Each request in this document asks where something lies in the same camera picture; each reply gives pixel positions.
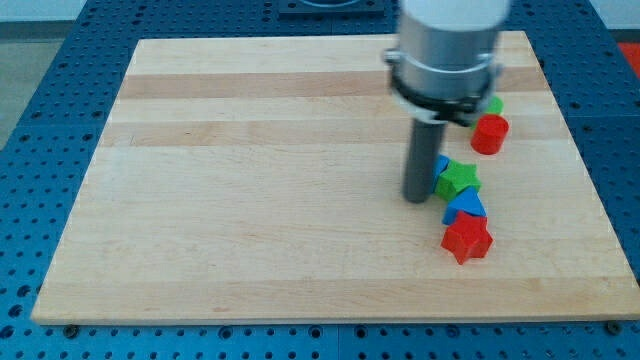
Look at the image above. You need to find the green circle block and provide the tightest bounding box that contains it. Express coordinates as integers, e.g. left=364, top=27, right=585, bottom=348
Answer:
left=482, top=95, right=504, bottom=117

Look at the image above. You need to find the blue triangle block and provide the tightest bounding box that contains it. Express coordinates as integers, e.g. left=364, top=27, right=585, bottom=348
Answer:
left=442, top=187, right=487, bottom=225

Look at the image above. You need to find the red star block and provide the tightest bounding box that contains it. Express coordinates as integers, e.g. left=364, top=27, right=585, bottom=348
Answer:
left=441, top=211, right=493, bottom=265

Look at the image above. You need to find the green star block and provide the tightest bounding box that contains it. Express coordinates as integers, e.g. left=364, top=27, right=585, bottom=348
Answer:
left=435, top=160, right=482, bottom=201

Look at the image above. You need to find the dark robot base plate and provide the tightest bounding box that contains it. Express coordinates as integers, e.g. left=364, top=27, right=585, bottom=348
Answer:
left=275, top=0, right=385, bottom=17

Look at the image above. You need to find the blue block behind rod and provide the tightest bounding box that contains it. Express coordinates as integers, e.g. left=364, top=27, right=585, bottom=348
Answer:
left=431, top=154, right=450, bottom=193

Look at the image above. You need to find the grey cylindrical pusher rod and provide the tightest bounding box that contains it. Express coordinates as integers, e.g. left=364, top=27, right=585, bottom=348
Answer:
left=402, top=119, right=446, bottom=203

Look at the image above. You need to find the red cylinder block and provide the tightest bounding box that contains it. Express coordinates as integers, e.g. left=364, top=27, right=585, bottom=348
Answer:
left=470, top=114, right=510, bottom=155

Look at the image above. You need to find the wooden board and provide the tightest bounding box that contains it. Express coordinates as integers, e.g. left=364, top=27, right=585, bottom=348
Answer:
left=31, top=31, right=639, bottom=325

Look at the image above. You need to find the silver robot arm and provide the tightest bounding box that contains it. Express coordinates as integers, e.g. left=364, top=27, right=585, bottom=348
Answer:
left=383, top=0, right=511, bottom=203

